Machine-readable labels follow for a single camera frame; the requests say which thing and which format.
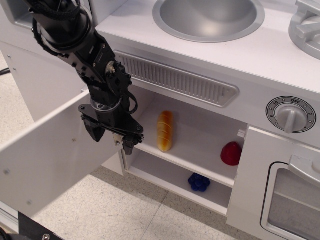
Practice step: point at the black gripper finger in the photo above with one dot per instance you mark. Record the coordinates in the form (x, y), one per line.
(129, 143)
(94, 129)

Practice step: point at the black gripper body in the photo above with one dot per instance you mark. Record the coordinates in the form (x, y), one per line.
(115, 120)

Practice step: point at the white cabinet door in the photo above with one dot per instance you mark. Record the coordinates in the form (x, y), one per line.
(50, 157)

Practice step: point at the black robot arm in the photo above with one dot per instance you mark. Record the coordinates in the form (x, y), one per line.
(65, 29)

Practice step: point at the toy bread loaf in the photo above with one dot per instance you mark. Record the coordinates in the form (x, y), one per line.
(165, 129)

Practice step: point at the silver vent grille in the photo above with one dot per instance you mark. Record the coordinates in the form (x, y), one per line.
(185, 83)

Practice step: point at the white toy fridge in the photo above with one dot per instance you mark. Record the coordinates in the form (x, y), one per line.
(45, 82)

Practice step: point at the blue toy grapes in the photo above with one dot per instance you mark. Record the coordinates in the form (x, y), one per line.
(198, 182)

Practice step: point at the red toy fruit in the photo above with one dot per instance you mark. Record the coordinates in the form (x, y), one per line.
(231, 153)

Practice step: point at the white toy kitchen unit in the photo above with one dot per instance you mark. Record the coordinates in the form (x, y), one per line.
(263, 65)

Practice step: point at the silver toy sink bowl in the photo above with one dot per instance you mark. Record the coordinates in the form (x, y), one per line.
(209, 21)

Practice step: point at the white oven door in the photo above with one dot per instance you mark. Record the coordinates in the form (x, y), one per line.
(269, 201)

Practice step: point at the grey timer knob dial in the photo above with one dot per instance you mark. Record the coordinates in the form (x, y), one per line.
(290, 114)

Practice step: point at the silver stove burner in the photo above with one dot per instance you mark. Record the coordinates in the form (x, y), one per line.
(304, 27)

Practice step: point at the black mount plate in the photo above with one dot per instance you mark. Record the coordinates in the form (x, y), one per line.
(29, 229)

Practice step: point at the silver oven door handle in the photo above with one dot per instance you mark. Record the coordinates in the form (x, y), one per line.
(303, 168)

